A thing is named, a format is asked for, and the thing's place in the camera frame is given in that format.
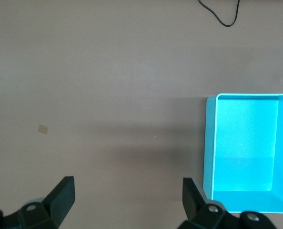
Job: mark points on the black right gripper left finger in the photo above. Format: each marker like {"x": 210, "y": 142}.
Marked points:
{"x": 58, "y": 202}

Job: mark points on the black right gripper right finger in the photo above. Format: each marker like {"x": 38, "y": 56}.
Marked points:
{"x": 194, "y": 200}

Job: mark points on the cyan plastic bin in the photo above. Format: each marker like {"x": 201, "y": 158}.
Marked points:
{"x": 244, "y": 148}

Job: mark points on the small brown tape patch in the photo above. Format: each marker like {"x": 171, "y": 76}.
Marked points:
{"x": 43, "y": 129}

